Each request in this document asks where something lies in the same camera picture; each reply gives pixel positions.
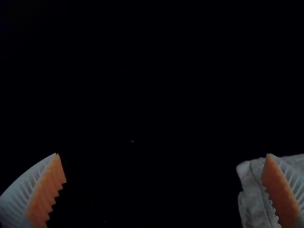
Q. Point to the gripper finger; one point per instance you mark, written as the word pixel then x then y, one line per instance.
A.
pixel 28 190
pixel 285 197

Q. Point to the pale towel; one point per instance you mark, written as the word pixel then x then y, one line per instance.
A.
pixel 251 202

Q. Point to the black mat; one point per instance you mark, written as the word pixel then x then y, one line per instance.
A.
pixel 142 95

